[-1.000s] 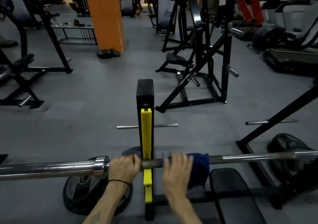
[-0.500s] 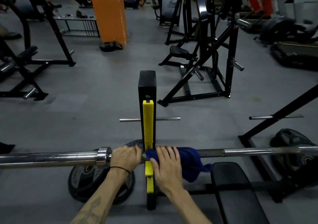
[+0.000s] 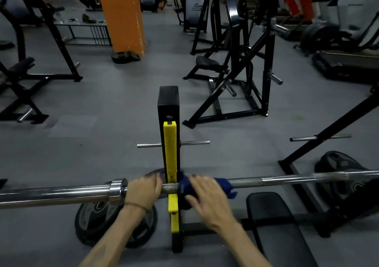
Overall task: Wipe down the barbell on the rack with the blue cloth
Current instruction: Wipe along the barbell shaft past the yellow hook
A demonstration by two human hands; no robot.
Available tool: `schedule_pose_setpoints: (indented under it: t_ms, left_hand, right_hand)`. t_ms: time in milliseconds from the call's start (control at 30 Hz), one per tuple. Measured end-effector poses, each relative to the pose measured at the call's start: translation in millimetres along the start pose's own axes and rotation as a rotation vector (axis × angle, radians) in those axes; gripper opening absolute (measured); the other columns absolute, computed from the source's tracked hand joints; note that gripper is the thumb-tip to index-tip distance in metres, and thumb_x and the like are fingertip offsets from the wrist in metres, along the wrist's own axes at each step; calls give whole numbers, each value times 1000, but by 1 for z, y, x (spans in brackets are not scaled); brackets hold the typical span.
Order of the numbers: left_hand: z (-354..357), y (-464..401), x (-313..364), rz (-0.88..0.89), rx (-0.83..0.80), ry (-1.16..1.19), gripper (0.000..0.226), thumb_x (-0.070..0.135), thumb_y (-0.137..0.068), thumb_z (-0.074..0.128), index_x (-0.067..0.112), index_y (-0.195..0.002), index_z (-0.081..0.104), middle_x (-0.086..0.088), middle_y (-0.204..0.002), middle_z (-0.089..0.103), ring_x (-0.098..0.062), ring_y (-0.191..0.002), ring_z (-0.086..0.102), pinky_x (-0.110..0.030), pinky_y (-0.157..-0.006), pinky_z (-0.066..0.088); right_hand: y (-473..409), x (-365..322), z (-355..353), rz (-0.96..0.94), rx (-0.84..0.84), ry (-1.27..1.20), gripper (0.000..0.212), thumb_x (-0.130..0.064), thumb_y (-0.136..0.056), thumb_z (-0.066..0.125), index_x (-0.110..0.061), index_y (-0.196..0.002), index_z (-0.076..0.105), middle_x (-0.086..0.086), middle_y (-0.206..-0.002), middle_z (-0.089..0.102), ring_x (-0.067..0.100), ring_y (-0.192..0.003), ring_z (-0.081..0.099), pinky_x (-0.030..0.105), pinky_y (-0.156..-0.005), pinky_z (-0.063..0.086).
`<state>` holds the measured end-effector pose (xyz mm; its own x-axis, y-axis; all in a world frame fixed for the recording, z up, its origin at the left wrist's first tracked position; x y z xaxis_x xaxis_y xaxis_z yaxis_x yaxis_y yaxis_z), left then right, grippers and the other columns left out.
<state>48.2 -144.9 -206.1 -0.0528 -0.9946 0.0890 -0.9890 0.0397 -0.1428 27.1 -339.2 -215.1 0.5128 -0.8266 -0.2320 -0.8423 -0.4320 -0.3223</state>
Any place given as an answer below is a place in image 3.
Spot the black grip-hole weight plate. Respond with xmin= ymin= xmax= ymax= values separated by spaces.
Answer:
xmin=124 ymin=204 xmax=158 ymax=249

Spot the black and red lever machine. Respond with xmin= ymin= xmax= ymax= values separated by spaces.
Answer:
xmin=182 ymin=0 xmax=314 ymax=129

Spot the black weight plate white lettering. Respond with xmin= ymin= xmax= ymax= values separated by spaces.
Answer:
xmin=74 ymin=198 xmax=125 ymax=246

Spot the black squat rack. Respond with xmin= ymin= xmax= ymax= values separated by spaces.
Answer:
xmin=29 ymin=0 xmax=83 ymax=83

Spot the black hair tie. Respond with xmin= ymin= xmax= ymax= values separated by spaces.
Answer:
xmin=124 ymin=201 xmax=148 ymax=212

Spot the blue cleaning cloth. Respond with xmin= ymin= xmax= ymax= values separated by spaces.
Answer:
xmin=177 ymin=173 xmax=238 ymax=211

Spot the person's left forearm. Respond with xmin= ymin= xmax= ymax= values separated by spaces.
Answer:
xmin=78 ymin=204 xmax=148 ymax=267

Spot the black wire frame table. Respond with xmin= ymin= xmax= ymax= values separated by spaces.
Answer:
xmin=54 ymin=19 xmax=113 ymax=47

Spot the black plate-loaded machine frame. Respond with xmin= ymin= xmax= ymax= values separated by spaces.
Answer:
xmin=190 ymin=0 xmax=231 ymax=56

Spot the person's right hand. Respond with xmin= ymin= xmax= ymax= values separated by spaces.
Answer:
xmin=185 ymin=175 xmax=241 ymax=233

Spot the black bench press rack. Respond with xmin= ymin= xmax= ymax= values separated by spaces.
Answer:
xmin=137 ymin=85 xmax=379 ymax=254

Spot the grey cloth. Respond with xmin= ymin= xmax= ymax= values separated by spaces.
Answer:
xmin=145 ymin=168 xmax=166 ymax=181

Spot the large black weight plate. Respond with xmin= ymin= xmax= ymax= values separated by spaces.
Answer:
xmin=314 ymin=150 xmax=371 ymax=205

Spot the person's left hand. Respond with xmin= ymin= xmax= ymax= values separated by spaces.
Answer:
xmin=124 ymin=173 xmax=164 ymax=212

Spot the wide orange pillar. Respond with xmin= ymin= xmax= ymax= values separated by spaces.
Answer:
xmin=94 ymin=0 xmax=146 ymax=56

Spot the black incline bench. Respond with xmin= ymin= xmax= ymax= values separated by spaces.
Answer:
xmin=0 ymin=3 xmax=49 ymax=124

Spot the black elliptical trainer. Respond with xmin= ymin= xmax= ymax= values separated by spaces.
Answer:
xmin=295 ymin=18 xmax=379 ymax=54

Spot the steel barbell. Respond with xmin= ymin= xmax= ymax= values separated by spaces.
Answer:
xmin=0 ymin=170 xmax=379 ymax=211

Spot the yellow bar hook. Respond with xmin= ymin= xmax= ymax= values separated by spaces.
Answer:
xmin=163 ymin=121 xmax=180 ymax=234

